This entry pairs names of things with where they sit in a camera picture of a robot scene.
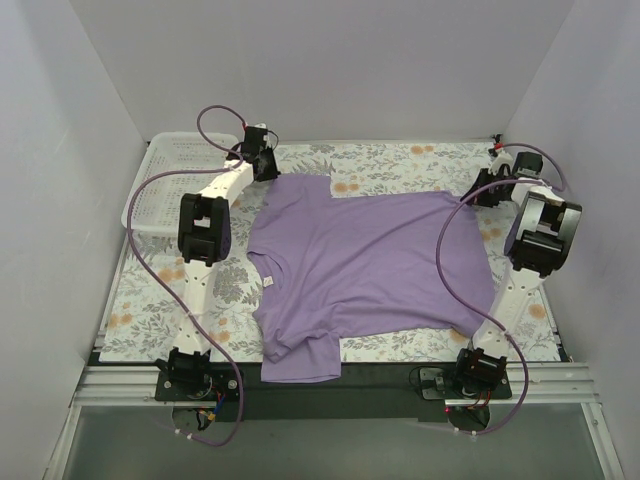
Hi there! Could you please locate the purple t shirt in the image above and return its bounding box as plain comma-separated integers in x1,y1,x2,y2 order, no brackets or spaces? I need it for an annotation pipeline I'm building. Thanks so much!
247,174,495,383

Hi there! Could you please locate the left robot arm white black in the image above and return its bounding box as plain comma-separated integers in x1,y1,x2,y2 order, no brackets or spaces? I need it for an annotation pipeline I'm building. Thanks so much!
157,123,279,400

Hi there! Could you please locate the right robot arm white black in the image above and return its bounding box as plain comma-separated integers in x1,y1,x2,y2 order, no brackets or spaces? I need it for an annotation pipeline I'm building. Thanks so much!
452,143,582,398

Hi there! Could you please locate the white plastic basket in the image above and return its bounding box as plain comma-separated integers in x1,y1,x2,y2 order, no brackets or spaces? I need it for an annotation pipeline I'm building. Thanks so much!
121,131,240,235

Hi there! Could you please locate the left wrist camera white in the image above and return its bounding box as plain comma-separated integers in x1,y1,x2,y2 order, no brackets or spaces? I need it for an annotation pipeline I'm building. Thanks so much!
255,123,279,149

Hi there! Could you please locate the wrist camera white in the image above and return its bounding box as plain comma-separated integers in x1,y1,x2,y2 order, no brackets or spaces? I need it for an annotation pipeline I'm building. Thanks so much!
489,142,514,175
255,123,279,149

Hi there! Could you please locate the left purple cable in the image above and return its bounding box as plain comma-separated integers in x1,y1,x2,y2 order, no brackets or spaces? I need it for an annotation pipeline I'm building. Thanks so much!
124,104,246,449

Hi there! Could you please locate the purple cable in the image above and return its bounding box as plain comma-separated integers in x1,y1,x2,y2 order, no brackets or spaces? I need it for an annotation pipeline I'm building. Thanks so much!
124,104,246,449
435,142,569,437

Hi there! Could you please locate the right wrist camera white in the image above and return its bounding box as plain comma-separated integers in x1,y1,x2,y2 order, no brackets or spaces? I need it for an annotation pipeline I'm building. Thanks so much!
489,142,514,175

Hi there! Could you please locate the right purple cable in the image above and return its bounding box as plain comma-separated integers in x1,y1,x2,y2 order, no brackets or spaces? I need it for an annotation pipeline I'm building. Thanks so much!
435,142,569,437

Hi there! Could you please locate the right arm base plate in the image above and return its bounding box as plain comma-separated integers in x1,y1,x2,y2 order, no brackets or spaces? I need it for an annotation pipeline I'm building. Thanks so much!
408,363,512,403

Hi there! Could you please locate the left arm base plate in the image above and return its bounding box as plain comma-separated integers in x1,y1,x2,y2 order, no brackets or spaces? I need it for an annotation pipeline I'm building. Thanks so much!
154,364,239,402

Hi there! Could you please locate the aluminium frame rail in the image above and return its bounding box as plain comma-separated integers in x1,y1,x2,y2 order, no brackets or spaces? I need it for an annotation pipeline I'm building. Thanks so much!
72,364,174,407

